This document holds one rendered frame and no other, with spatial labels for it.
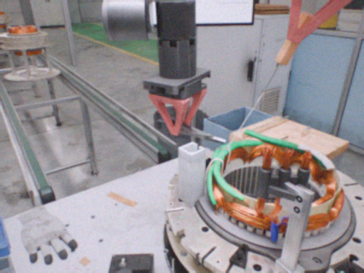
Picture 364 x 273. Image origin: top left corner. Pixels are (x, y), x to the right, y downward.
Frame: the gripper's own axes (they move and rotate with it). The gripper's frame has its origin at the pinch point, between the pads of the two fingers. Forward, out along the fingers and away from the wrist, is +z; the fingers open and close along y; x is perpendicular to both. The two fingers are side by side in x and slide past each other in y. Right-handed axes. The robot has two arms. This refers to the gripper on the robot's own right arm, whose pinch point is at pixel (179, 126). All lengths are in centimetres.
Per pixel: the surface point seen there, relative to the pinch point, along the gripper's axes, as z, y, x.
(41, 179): 41, -6, -67
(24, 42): 11, -76, -183
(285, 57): -13.4, 0.4, 16.1
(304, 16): -17.9, 0.2, 17.5
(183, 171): 2.2, 8.2, 6.2
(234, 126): 17.5, -38.5, -6.9
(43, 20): 92, -692, -1146
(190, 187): 4.1, 8.6, 7.7
